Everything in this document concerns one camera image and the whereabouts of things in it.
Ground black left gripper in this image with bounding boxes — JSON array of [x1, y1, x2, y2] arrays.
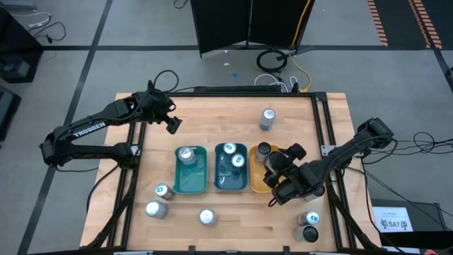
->
[[147, 93, 183, 135]]

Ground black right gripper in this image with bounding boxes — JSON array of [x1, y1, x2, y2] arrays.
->
[[263, 142, 308, 189]]

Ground yellow plastic bin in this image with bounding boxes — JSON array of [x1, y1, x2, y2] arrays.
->
[[248, 144, 284, 194]]

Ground Spindrift sparkling water can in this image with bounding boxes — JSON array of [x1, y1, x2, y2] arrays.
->
[[176, 146, 197, 168], [144, 200, 169, 219], [198, 208, 217, 227], [259, 108, 277, 132]]

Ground silver Red Bull can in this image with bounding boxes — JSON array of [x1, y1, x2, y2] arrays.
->
[[296, 210, 321, 227], [222, 142, 239, 159], [154, 183, 175, 201], [230, 153, 246, 174]]

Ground green plastic bin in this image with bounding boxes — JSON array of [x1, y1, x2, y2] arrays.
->
[[172, 144, 209, 195]]

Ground dark teal plastic bin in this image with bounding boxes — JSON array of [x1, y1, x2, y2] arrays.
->
[[213, 142, 249, 193]]

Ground long black bar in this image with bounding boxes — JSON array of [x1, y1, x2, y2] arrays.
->
[[193, 86, 282, 94]]

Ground black folding partition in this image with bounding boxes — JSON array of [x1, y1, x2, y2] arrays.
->
[[190, 0, 316, 57]]

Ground white printed label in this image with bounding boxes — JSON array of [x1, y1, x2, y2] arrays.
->
[[373, 207, 414, 233]]

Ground black box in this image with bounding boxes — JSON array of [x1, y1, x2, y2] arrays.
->
[[370, 198, 445, 245]]

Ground black case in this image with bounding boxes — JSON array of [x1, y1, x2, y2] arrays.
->
[[0, 84, 22, 141]]

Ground black desk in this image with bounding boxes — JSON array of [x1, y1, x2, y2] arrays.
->
[[0, 6, 44, 84]]

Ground black mat orange stripes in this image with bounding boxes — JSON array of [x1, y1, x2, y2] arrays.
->
[[366, 0, 443, 50]]

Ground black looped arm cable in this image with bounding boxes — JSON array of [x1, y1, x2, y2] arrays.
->
[[151, 69, 180, 95]]

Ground white floor cable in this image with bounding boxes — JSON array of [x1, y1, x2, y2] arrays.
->
[[253, 72, 299, 94]]

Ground black hanging arm cable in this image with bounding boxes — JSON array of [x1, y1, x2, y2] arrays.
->
[[86, 163, 121, 215]]

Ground black coiled cable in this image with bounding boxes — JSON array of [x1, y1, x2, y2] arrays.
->
[[255, 48, 289, 74]]

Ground yellow cable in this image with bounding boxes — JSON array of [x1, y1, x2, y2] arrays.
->
[[288, 0, 313, 94]]

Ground thin black cable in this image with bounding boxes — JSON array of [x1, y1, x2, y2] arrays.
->
[[30, 21, 67, 45]]

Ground black cable bundle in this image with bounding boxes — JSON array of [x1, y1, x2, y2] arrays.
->
[[353, 130, 453, 255]]

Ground white cable with plug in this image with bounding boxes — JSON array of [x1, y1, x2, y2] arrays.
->
[[12, 12, 52, 29]]

